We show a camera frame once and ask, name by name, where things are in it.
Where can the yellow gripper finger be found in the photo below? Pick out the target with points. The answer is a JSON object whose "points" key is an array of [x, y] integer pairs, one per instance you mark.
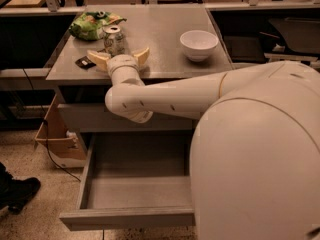
{"points": [[100, 59], [141, 55]]}

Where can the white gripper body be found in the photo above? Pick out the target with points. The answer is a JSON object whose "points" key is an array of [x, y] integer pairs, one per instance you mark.
{"points": [[120, 62]]}

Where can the silver green 7up can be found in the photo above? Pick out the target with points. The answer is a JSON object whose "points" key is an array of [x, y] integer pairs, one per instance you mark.
{"points": [[113, 40]]}

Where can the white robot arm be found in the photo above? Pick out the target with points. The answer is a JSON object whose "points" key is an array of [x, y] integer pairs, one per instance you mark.
{"points": [[255, 152]]}

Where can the grey drawer cabinet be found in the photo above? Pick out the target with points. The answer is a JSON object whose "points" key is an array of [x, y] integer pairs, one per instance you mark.
{"points": [[157, 27]]}

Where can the closed top drawer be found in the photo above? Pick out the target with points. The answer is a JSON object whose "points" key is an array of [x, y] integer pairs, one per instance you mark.
{"points": [[85, 117]]}

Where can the open middle drawer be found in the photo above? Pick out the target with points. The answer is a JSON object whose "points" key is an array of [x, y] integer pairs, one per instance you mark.
{"points": [[132, 180]]}

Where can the dark snack bar wrapper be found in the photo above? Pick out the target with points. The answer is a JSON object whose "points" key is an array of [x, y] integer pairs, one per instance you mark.
{"points": [[84, 63]]}

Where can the green chip bag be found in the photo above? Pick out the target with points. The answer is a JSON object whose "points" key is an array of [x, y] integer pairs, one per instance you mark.
{"points": [[89, 25]]}

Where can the white ceramic bowl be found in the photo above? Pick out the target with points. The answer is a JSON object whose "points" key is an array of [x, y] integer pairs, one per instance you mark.
{"points": [[198, 45]]}

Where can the brown cardboard box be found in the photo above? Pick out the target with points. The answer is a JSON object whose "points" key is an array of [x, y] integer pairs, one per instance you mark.
{"points": [[65, 146]]}

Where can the black shoe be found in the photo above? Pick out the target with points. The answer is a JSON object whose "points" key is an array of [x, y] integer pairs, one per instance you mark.
{"points": [[14, 193]]}

